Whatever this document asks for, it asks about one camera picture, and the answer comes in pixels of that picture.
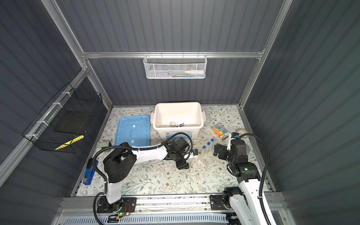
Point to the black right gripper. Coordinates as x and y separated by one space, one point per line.
223 149

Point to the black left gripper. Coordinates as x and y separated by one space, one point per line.
183 165

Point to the white plastic storage box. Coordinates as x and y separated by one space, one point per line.
189 113

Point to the blue plastic box lid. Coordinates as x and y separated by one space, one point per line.
134 130

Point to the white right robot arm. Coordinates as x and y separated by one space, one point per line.
247 199

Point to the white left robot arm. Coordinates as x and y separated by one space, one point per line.
119 163

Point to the clear tape roll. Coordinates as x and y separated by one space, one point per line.
241 131

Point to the highlighter marker pack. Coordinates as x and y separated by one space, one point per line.
221 132

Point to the white wire wall basket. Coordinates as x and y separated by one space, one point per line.
175 68

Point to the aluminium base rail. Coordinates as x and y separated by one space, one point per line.
162 203

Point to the black wire wall basket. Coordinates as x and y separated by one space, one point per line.
64 124

